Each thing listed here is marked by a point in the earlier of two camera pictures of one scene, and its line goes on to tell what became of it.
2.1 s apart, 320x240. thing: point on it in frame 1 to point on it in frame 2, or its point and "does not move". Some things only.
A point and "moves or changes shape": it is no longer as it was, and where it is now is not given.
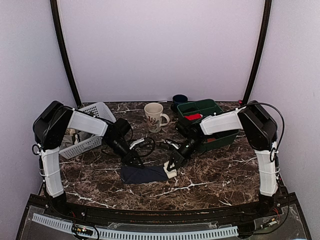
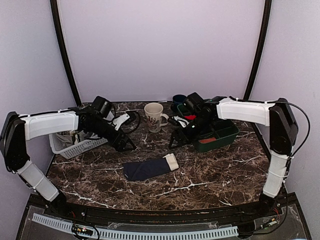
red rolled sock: x=193 y=116 does not move
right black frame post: x=266 y=23 does not move
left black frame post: x=74 y=90 does not move
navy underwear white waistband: x=142 y=174 moves or changes shape
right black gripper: x=172 y=158 to x=186 y=137
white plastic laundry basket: x=98 y=109 does not move
